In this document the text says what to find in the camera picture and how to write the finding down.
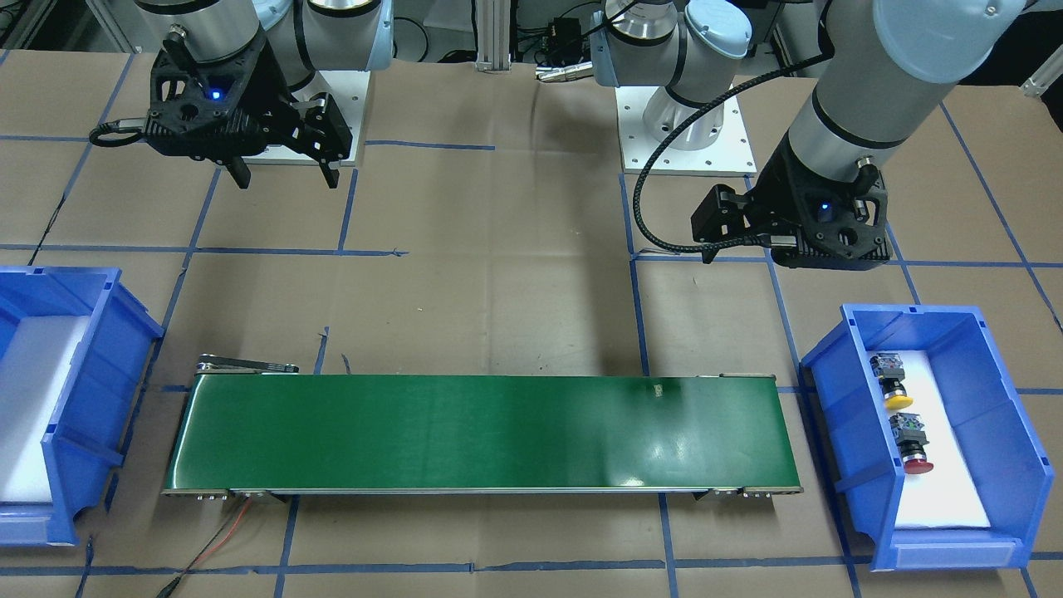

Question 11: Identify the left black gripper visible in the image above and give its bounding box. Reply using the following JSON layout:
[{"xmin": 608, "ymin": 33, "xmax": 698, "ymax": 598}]
[{"xmin": 691, "ymin": 141, "xmax": 891, "ymax": 270}]

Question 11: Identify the black braided cable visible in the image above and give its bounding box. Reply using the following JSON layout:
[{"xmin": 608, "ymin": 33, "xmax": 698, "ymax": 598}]
[{"xmin": 632, "ymin": 75, "xmax": 827, "ymax": 253}]

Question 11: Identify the white foam in bin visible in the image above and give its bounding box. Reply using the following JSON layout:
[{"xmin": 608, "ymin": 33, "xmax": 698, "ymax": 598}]
[
  {"xmin": 1, "ymin": 317, "xmax": 91, "ymax": 505},
  {"xmin": 870, "ymin": 351, "xmax": 990, "ymax": 530}
]

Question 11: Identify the blue bin robot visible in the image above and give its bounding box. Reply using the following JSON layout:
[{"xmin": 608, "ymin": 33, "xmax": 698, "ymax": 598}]
[
  {"xmin": 1, "ymin": 264, "xmax": 162, "ymax": 547},
  {"xmin": 802, "ymin": 303, "xmax": 1054, "ymax": 571}
]

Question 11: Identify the yellow push button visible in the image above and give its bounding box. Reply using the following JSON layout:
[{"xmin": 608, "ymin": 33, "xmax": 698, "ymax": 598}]
[{"xmin": 870, "ymin": 352, "xmax": 914, "ymax": 411}]

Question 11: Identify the green conveyor belt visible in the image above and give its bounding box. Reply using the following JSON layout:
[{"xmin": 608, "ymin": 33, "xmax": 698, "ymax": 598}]
[{"xmin": 163, "ymin": 374, "xmax": 802, "ymax": 496}]

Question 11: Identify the red black conveyor wire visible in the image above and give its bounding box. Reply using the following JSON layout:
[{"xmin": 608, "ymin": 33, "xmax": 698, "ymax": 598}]
[{"xmin": 156, "ymin": 498, "xmax": 254, "ymax": 598}]

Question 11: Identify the red push button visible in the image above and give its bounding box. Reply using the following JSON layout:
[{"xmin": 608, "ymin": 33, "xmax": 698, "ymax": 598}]
[{"xmin": 889, "ymin": 412, "xmax": 934, "ymax": 474}]

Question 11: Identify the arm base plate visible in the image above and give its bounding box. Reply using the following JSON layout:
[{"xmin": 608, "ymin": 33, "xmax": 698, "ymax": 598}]
[
  {"xmin": 244, "ymin": 71, "xmax": 371, "ymax": 167},
  {"xmin": 615, "ymin": 86, "xmax": 758, "ymax": 177}
]

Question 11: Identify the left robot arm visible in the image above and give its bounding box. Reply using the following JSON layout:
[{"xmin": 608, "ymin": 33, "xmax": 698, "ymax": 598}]
[{"xmin": 589, "ymin": 1, "xmax": 1061, "ymax": 270}]

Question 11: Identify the aluminium frame post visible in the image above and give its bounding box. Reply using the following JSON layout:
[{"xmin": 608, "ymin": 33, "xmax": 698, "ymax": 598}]
[{"xmin": 471, "ymin": 0, "xmax": 514, "ymax": 72}]

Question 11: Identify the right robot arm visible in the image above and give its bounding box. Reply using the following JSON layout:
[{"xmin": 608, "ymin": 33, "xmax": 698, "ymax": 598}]
[{"xmin": 137, "ymin": 1, "xmax": 394, "ymax": 189}]

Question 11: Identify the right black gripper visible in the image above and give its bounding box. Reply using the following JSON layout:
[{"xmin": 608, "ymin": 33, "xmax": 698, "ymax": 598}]
[{"xmin": 144, "ymin": 30, "xmax": 353, "ymax": 189}]

